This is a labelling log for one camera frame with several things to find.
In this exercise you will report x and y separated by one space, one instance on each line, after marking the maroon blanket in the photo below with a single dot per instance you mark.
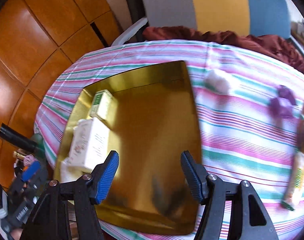
266 42

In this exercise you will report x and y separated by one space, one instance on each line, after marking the white carton with red print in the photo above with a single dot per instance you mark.
92 142

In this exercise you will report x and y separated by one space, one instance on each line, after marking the small green white box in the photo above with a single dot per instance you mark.
100 103

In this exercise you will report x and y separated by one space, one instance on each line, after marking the striped tablecloth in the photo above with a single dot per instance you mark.
241 142

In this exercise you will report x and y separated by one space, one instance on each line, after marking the purple foil wrapper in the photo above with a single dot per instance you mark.
281 105

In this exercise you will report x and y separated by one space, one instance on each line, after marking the dark green container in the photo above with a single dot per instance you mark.
38 146

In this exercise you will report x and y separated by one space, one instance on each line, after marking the black tube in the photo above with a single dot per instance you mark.
17 137

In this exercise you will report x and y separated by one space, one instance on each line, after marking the grey yellow blue chair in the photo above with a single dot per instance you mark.
216 5

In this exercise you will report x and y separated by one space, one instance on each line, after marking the white green snack packet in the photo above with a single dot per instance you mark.
298 180

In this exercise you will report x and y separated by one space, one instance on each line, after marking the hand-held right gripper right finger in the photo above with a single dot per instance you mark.
191 177

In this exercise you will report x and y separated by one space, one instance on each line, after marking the white plastic bag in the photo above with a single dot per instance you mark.
218 82

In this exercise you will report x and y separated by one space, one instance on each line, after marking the gold metal tray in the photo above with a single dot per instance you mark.
147 130

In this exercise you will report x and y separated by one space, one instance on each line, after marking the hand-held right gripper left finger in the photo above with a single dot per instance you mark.
107 177

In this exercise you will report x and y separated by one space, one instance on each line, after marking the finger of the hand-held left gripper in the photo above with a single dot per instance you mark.
30 171

